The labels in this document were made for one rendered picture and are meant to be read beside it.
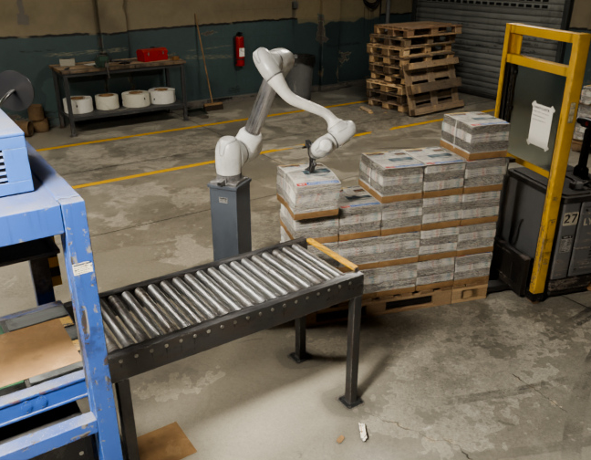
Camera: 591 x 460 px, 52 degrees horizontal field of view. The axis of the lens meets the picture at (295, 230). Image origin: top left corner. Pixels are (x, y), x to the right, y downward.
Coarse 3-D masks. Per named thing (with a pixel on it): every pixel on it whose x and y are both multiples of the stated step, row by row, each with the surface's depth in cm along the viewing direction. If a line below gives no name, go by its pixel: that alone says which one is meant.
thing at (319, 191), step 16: (288, 176) 366; (304, 176) 365; (320, 176) 366; (336, 176) 368; (288, 192) 369; (304, 192) 357; (320, 192) 361; (336, 192) 365; (304, 208) 364; (320, 208) 368; (336, 208) 371
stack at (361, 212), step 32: (352, 192) 409; (288, 224) 392; (320, 224) 381; (352, 224) 388; (384, 224) 395; (416, 224) 402; (320, 256) 390; (352, 256) 398; (384, 256) 405; (384, 288) 416; (416, 288) 424; (448, 288) 431; (320, 320) 412
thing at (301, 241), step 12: (300, 240) 345; (252, 252) 331; (204, 264) 318; (216, 264) 318; (228, 264) 321; (240, 264) 325; (168, 276) 306; (180, 276) 307; (120, 288) 294; (132, 288) 294; (144, 288) 298; (120, 300) 293; (72, 312) 281
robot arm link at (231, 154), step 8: (224, 136) 369; (232, 136) 369; (216, 144) 369; (224, 144) 363; (232, 144) 363; (240, 144) 368; (216, 152) 366; (224, 152) 363; (232, 152) 363; (240, 152) 368; (216, 160) 368; (224, 160) 364; (232, 160) 364; (240, 160) 369; (216, 168) 371; (224, 168) 366; (232, 168) 366; (240, 168) 371
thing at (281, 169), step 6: (306, 162) 392; (318, 162) 392; (282, 168) 379; (288, 168) 379; (294, 168) 379; (282, 174) 378; (282, 180) 379; (276, 186) 392; (282, 186) 381; (282, 192) 381
